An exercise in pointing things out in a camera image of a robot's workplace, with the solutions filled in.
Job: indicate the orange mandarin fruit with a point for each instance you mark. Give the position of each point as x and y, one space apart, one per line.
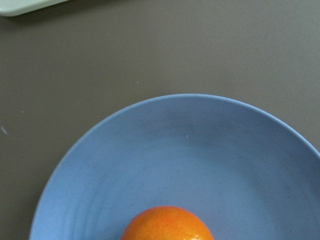
166 223

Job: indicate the blue round plate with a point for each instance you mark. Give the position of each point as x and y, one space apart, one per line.
244 172

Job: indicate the cream rabbit tray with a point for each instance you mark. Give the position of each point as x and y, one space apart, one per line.
12 8

